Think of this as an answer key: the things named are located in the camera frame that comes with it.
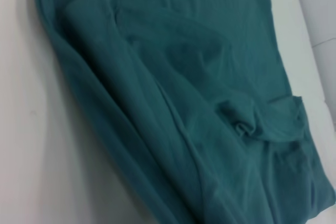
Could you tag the teal t-shirt with beige print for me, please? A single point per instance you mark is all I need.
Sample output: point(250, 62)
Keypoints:
point(183, 103)

